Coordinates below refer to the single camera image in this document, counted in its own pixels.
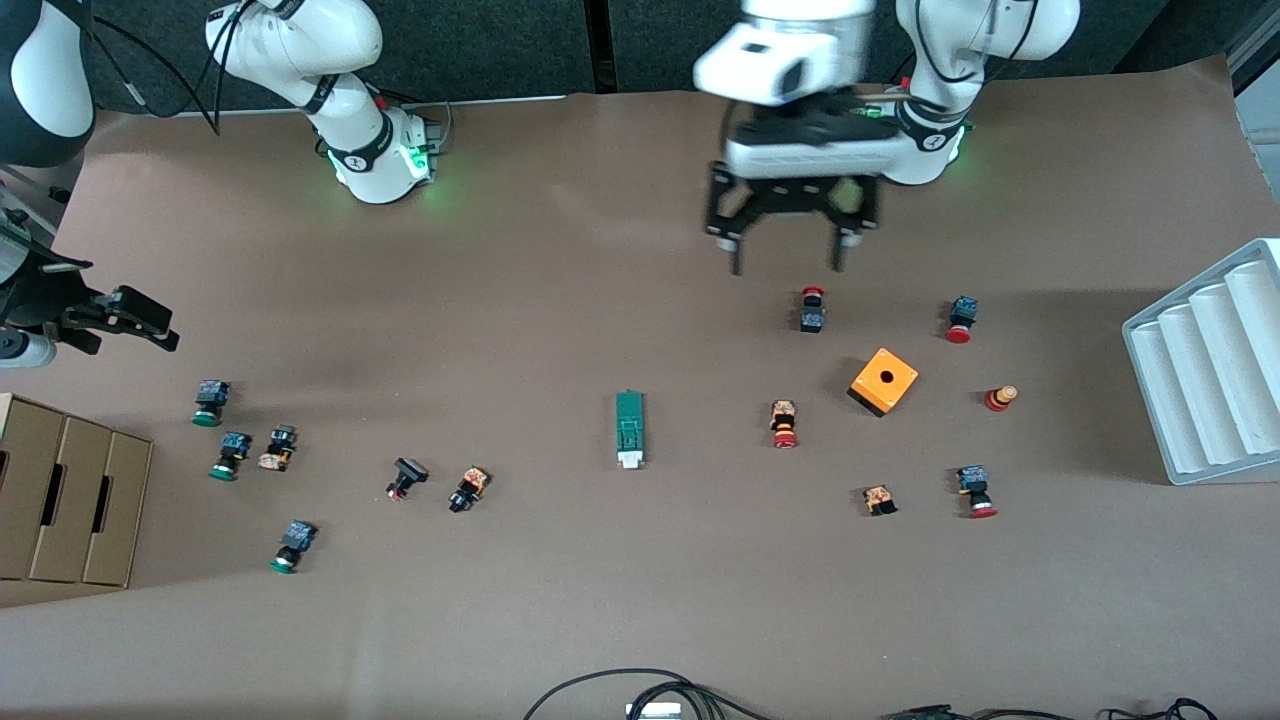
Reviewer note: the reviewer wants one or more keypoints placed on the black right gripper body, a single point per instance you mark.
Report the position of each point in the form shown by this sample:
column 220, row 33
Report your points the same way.
column 48, row 296

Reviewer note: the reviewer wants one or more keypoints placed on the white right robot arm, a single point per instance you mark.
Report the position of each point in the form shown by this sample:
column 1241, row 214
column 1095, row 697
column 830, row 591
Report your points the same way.
column 300, row 40

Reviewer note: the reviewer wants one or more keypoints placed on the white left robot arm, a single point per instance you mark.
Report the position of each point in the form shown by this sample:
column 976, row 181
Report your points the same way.
column 960, row 60

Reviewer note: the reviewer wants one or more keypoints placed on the small red button blue block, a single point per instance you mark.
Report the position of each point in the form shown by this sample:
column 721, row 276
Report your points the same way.
column 812, row 320

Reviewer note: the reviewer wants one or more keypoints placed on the brown cardboard divider box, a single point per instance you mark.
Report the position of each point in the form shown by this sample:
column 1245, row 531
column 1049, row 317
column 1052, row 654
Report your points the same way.
column 75, row 470

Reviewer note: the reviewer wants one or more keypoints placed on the red mushroom button blue block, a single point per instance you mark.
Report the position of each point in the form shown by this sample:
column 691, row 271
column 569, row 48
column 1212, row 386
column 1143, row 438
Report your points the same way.
column 972, row 480
column 964, row 310

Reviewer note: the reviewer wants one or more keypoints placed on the red mushroom button orange block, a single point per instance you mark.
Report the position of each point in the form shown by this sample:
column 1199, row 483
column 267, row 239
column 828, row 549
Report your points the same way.
column 783, row 415

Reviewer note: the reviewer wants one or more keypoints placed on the red yellow button head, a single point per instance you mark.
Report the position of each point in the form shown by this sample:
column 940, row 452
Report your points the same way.
column 998, row 399

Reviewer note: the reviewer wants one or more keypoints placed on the orange contact block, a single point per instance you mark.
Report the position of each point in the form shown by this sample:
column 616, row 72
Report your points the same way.
column 879, row 498

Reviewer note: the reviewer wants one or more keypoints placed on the white ribbed plastic tray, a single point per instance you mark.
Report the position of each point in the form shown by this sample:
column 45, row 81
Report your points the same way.
column 1200, row 420

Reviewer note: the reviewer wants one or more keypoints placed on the green mushroom pushbutton switch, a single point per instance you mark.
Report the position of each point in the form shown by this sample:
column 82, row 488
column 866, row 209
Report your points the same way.
column 298, row 535
column 235, row 443
column 212, row 392

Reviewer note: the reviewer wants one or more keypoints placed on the orange button enclosure box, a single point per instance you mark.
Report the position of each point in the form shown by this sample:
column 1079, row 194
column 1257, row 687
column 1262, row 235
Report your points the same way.
column 890, row 392

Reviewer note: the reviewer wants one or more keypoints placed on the black knob selector switch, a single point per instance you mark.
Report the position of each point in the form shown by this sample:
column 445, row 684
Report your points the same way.
column 280, row 440
column 470, row 485

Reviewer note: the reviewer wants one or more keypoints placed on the black divider post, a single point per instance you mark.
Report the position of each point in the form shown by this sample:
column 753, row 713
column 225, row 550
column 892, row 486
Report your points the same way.
column 600, row 40

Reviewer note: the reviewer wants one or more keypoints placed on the black square pushbutton switch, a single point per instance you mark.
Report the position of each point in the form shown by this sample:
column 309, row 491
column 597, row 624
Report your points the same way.
column 410, row 470

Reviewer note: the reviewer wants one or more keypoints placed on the grey metal frame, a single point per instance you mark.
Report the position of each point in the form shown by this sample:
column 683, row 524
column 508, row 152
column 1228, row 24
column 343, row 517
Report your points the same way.
column 1265, row 150

